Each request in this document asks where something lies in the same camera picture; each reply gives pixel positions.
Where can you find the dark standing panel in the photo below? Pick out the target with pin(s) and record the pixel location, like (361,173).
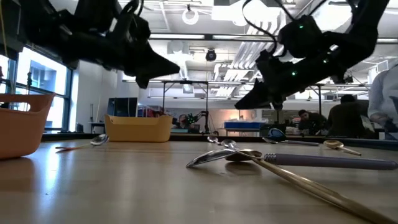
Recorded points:
(122,107)

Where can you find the person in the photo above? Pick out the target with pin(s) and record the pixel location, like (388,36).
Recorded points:
(312,121)
(384,93)
(348,118)
(183,119)

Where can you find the background black robot arm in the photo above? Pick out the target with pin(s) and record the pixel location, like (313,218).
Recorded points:
(202,115)

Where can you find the black metal frame stand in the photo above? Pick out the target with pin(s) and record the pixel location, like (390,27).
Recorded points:
(186,82)
(319,99)

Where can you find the gold spoon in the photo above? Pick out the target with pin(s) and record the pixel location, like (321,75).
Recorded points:
(333,143)
(342,202)

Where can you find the blue storage bins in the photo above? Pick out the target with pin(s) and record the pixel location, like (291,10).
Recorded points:
(245,125)

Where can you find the long ceiling light strip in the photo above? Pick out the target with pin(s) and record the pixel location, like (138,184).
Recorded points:
(387,40)
(236,37)
(177,36)

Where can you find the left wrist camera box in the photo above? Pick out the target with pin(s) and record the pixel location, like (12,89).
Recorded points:
(96,12)

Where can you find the large window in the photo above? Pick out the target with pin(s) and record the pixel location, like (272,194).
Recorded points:
(46,77)

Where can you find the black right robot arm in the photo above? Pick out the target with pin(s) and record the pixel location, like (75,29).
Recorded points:
(363,28)

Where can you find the yellow plastic bin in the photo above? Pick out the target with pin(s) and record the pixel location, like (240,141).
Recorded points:
(136,132)

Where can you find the white ventilation duct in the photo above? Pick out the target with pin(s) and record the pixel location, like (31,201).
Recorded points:
(183,67)

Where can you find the black overhead rail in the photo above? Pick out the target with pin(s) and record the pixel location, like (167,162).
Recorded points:
(208,36)

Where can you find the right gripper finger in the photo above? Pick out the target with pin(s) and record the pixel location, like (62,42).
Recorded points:
(261,96)
(273,107)

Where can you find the red storage bin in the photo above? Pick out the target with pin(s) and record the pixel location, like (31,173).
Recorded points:
(147,112)

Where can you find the orange plastic bin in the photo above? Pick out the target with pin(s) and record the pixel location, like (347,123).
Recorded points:
(21,133)

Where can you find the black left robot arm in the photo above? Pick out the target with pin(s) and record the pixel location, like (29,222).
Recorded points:
(40,31)

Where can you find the bright ceiling light panel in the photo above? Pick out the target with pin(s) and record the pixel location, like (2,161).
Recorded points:
(230,12)

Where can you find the black ceiling camera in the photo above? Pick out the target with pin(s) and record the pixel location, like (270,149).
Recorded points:
(211,55)

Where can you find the black ceiling spotlight cluster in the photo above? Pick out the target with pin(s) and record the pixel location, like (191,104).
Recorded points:
(346,80)

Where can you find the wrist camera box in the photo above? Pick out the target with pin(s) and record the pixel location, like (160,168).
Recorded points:
(96,12)
(300,37)

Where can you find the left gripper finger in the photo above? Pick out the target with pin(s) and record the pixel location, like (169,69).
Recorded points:
(149,65)
(145,83)

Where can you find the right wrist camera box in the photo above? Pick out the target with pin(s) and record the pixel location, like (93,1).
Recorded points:
(300,37)

